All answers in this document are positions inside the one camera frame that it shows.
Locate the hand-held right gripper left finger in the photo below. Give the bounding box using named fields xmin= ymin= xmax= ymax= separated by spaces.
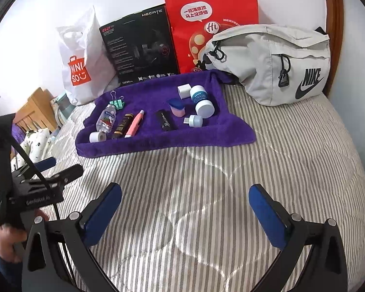
xmin=21 ymin=182 xmax=123 ymax=292

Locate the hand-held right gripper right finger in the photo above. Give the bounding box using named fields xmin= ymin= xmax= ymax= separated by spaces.
xmin=248 ymin=183 xmax=349 ymax=292

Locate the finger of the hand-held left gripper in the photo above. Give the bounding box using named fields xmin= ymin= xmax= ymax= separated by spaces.
xmin=14 ymin=157 xmax=56 ymax=177
xmin=14 ymin=164 xmax=84 ymax=194

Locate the clear candy bottle silver lid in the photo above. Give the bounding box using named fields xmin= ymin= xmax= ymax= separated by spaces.
xmin=96 ymin=103 xmax=118 ymax=134

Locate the white jar blue label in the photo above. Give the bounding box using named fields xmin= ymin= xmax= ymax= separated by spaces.
xmin=189 ymin=86 xmax=215 ymax=119

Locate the person's left hand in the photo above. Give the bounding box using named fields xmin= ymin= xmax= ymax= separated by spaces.
xmin=0 ymin=210 xmax=51 ymax=260

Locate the white spotted cloth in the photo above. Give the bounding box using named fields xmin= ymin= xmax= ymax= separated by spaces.
xmin=17 ymin=127 xmax=53 ymax=166

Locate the white tape roll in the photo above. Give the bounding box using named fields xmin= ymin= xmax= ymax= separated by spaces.
xmin=89 ymin=131 xmax=108 ymax=143

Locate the light blue kettle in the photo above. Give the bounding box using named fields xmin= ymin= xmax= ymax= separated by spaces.
xmin=53 ymin=94 xmax=75 ymax=126

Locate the light wooden furniture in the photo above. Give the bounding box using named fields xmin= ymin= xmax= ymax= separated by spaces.
xmin=15 ymin=87 xmax=60 ymax=134

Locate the black and gold tube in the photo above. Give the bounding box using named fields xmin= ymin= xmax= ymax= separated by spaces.
xmin=111 ymin=113 xmax=134 ymax=139

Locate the pink pen-shaped tool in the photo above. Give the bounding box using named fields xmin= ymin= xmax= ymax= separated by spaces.
xmin=124 ymin=110 xmax=145 ymax=138

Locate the purple towel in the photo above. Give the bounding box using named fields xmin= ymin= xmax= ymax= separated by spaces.
xmin=75 ymin=69 xmax=256 ymax=159

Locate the green binder clip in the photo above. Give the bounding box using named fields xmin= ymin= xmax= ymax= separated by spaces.
xmin=109 ymin=91 xmax=126 ymax=110

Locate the small black box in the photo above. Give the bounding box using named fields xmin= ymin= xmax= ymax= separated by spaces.
xmin=156 ymin=109 xmax=174 ymax=131

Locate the small white round container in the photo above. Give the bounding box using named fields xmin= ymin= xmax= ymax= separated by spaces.
xmin=184 ymin=115 xmax=204 ymax=127

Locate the white plastic bag orange logo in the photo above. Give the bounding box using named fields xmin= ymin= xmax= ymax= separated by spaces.
xmin=55 ymin=5 xmax=122 ymax=106

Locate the pink and blue container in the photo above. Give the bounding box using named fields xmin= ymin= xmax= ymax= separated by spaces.
xmin=167 ymin=97 xmax=185 ymax=118

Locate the black headset box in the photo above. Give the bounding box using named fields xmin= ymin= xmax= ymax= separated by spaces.
xmin=100 ymin=4 xmax=181 ymax=85

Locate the white charger cube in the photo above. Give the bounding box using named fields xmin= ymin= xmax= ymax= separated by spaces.
xmin=177 ymin=83 xmax=192 ymax=99

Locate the grey waist bag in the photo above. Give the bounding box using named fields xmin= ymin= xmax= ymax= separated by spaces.
xmin=201 ymin=24 xmax=330 ymax=107

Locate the red paper bag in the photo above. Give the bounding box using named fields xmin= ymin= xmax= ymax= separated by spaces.
xmin=162 ymin=0 xmax=259 ymax=75

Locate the brown wooden headboard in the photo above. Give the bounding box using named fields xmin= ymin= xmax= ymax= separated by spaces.
xmin=322 ymin=0 xmax=345 ymax=96

